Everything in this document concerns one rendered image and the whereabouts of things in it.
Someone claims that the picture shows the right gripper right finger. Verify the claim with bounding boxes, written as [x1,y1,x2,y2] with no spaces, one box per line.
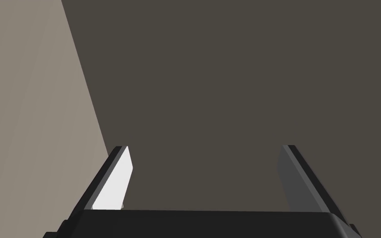
[278,144,340,214]

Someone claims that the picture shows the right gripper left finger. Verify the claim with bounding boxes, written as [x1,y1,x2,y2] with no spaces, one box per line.
[73,145,134,211]

